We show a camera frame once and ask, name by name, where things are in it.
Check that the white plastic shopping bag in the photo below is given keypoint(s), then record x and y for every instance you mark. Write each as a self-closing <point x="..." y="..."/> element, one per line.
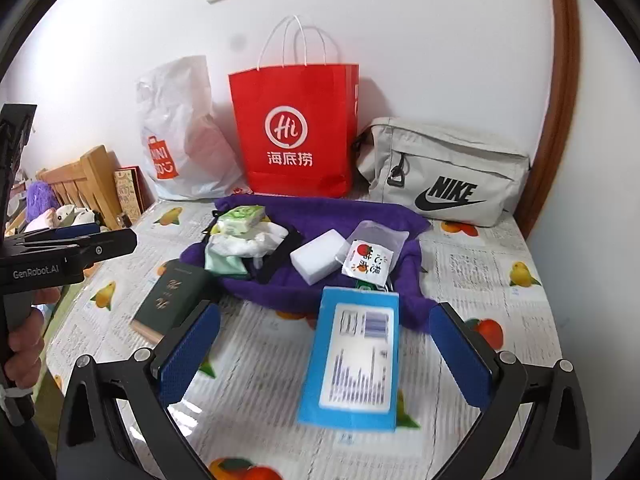
<point x="185" y="125"/>

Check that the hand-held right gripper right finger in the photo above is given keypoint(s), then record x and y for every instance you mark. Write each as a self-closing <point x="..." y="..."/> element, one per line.
<point x="460" y="355"/>

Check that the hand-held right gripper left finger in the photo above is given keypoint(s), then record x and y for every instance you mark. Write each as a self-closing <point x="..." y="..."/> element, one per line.
<point x="190" y="355"/>

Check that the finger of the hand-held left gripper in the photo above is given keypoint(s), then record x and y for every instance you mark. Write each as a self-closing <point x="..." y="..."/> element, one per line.
<point x="70" y="231"/>
<point x="107" y="247"/>

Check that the green and white packet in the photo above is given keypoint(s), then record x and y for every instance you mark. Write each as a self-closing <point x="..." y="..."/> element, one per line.
<point x="372" y="285"/>

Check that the black fabric strip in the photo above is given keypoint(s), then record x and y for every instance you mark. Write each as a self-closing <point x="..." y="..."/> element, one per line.
<point x="280" y="255"/>

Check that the wooden headboard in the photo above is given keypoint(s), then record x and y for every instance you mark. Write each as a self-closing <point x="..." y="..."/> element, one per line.
<point x="82" y="180"/>

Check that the white sponge block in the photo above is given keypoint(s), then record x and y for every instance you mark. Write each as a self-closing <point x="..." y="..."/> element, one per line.
<point x="320" y="252"/>

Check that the clear zip bag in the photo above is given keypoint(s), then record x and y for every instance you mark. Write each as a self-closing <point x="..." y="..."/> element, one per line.
<point x="380" y="232"/>

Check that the wooden door frame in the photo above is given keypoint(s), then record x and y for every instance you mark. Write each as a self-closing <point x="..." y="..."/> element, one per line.
<point x="560" y="85"/>

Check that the purple plush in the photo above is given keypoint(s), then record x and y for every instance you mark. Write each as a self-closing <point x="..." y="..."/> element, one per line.
<point x="42" y="200"/>

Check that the beige waist bag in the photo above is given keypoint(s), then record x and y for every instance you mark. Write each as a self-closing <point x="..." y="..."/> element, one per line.
<point x="440" y="160"/>

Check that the pale green wet wipes packet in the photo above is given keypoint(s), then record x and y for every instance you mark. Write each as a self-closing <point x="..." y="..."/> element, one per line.
<point x="242" y="219"/>

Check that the blue cardboard box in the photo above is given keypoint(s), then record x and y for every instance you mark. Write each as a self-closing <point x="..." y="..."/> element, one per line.
<point x="350" y="360"/>

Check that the dark green tin box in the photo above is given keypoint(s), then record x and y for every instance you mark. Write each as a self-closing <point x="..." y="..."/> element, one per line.
<point x="172" y="295"/>

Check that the fruit print tablecloth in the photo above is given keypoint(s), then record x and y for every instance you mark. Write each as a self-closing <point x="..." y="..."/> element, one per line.
<point x="475" y="280"/>

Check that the red paper bag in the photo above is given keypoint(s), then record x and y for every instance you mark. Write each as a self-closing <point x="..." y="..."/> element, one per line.
<point x="295" y="110"/>

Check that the purple towel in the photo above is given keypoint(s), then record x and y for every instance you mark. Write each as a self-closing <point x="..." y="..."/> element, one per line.
<point x="310" y="295"/>

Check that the white floral plush pillow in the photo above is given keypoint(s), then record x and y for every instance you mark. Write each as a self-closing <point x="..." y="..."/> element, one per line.
<point x="75" y="216"/>

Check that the person's left hand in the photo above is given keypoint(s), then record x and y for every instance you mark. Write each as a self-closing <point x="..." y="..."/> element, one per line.
<point x="27" y="355"/>

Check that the decorated notebook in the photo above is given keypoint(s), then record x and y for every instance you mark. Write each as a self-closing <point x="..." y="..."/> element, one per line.
<point x="132" y="192"/>

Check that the red and white snack sachet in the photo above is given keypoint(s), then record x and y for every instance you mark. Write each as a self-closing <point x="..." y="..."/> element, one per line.
<point x="365" y="260"/>

